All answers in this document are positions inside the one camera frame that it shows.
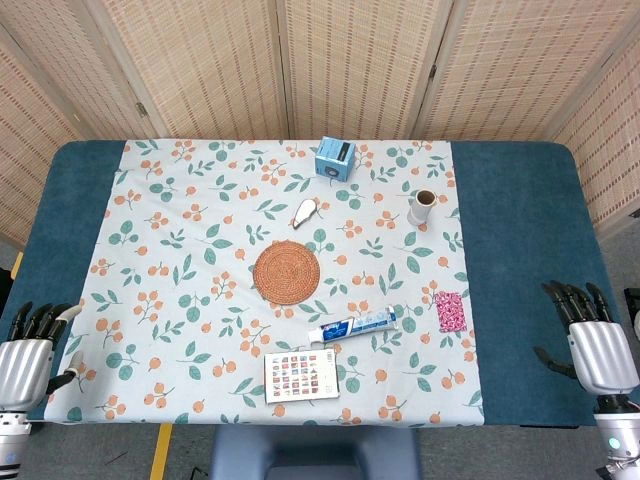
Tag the blue cardboard box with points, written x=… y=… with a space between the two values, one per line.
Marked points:
x=334 y=160

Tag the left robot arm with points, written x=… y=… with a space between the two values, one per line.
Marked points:
x=11 y=440

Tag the bamboo folding screen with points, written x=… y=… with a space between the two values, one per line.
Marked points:
x=350 y=65

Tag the floral leaf print tablecloth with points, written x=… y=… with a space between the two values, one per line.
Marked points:
x=200 y=280

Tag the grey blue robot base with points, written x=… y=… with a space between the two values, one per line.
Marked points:
x=315 y=452

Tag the round woven rattan coaster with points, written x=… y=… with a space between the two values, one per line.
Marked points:
x=286 y=273

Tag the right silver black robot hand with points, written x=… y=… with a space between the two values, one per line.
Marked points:
x=600 y=355

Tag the yellow floor tape strip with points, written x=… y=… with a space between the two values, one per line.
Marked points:
x=161 y=452

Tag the pink patterned pouch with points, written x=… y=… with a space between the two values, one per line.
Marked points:
x=451 y=311

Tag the blue white toothpaste tube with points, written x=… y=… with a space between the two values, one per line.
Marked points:
x=355 y=326

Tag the teal table cover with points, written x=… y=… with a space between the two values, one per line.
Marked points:
x=525 y=240

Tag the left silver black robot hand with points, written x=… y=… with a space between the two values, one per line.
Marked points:
x=22 y=370

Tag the brass screen hinge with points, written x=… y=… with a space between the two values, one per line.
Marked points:
x=142 y=109
x=432 y=70

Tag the small white cup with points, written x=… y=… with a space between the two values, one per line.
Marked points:
x=419 y=212

